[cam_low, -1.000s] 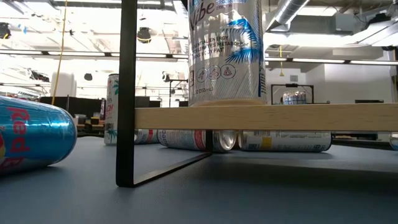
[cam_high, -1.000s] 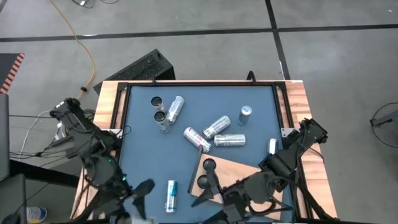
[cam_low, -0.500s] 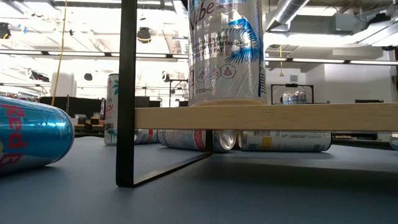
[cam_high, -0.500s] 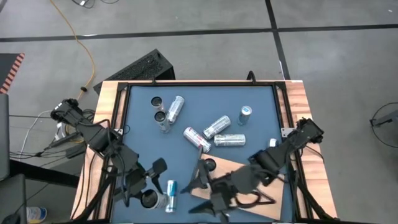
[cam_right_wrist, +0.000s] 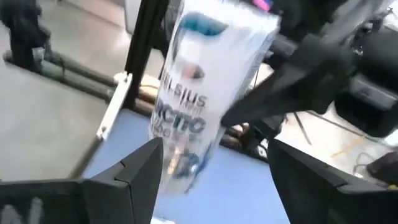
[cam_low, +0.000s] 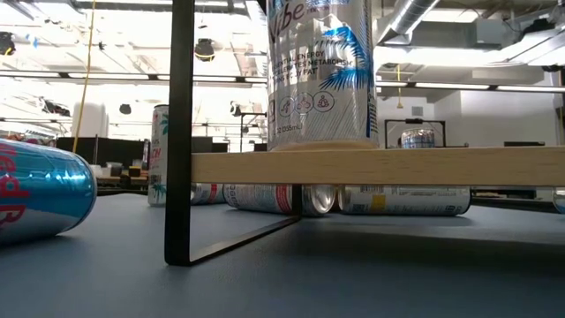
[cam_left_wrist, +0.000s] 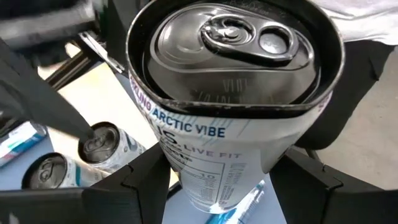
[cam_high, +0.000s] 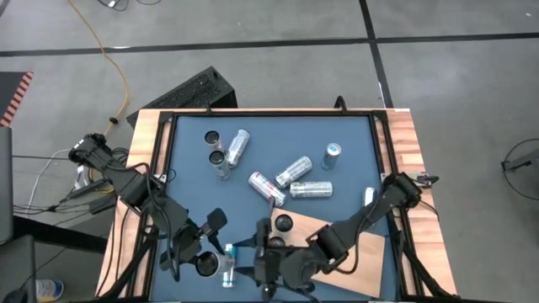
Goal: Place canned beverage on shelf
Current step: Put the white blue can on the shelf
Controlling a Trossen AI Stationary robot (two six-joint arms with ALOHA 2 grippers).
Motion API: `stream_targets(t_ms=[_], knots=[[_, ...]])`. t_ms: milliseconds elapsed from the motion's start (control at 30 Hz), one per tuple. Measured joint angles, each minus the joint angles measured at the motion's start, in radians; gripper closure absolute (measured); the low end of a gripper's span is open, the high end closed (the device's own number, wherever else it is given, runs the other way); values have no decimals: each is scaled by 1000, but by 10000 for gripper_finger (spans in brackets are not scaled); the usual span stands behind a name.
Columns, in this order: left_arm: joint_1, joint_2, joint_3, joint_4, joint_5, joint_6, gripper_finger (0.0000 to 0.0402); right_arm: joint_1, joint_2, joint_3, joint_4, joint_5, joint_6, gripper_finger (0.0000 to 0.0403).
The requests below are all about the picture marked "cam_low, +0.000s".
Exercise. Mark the silver can with blue palm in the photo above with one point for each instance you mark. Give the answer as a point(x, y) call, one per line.
point(322, 88)

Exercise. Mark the white can with yellow patch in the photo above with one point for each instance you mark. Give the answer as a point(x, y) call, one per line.
point(406, 202)

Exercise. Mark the silver-blue can with blue tab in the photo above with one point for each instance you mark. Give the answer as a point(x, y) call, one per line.
point(417, 139)

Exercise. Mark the blue Red Bull can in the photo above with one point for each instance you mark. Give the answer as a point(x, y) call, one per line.
point(44, 190)

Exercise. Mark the silver can with blue tab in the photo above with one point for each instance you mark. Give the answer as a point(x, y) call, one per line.
point(560, 199)

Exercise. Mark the silver slim beverage can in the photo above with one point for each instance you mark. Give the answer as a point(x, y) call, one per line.
point(207, 194)

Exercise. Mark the white peach-print beverage can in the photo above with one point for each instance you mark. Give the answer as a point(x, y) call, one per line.
point(158, 146)

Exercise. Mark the white can with red band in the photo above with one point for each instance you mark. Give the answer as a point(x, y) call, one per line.
point(260, 199)

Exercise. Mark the wooden board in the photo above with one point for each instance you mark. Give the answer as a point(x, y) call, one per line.
point(375, 167)

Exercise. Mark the blue table mat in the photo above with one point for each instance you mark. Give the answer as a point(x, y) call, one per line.
point(309, 274)

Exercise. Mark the black hanging ceiling lamp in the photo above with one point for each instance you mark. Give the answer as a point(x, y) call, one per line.
point(204, 50)

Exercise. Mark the black partition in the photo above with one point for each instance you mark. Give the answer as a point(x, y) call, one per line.
point(115, 152)

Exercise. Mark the white cylindrical tank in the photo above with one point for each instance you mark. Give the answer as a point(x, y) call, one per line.
point(90, 120)

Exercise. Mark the black camera on stand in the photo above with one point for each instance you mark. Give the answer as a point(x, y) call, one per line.
point(234, 109)

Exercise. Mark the black rectangular frame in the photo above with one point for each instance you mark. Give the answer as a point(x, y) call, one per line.
point(415, 120)

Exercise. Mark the silver ventilation duct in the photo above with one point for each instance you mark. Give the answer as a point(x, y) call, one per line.
point(406, 20)

